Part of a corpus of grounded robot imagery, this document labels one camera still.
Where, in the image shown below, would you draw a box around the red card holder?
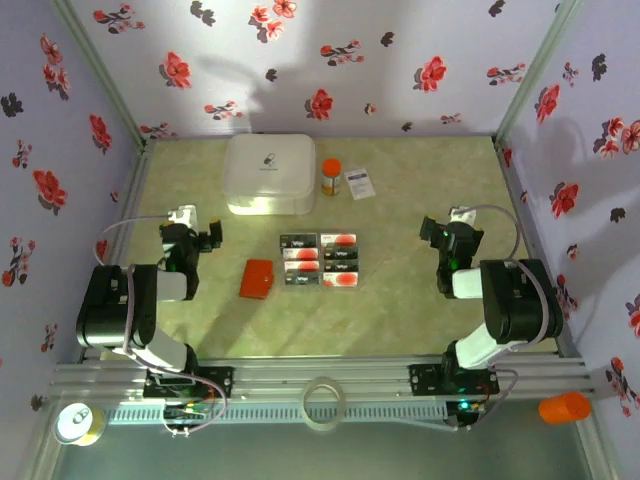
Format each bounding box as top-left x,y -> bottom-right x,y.
238,258 -> 275,300

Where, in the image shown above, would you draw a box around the white medicine box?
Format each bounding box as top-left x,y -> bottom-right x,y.
222,133 -> 317,216

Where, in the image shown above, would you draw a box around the white paper sachet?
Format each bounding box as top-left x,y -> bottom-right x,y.
343,168 -> 377,201

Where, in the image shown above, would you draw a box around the orange-lid pill bottle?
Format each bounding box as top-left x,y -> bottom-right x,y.
321,158 -> 343,197

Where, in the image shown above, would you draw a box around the green circuit board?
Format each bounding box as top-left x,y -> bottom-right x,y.
447,397 -> 489,431
162,403 -> 211,436

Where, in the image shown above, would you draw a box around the clear tape roll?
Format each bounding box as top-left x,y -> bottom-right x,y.
302,376 -> 347,432

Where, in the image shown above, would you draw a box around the orange plastic cup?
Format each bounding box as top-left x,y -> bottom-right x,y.
538,391 -> 592,425

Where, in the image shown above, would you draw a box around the yellow drink can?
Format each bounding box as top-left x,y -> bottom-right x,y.
53,402 -> 106,447

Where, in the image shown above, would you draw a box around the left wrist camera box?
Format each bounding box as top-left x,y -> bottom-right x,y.
167,204 -> 197,226

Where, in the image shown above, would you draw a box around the aluminium side rail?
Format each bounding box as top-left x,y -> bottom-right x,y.
99,139 -> 156,281
492,137 -> 586,359

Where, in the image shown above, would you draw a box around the lavender left arm cable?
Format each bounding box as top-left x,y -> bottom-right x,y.
95,213 -> 229,437

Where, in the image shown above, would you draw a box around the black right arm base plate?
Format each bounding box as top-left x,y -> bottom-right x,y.
408,363 -> 500,396

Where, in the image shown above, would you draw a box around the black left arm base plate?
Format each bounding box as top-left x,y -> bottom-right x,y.
143,366 -> 235,400

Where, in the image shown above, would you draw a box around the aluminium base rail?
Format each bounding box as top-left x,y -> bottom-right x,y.
48,355 -> 596,401

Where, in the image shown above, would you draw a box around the slotted grey cable duct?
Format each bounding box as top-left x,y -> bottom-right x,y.
107,403 -> 446,426

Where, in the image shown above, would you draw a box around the aluminium frame post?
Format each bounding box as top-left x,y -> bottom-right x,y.
494,0 -> 584,146
49,0 -> 151,151

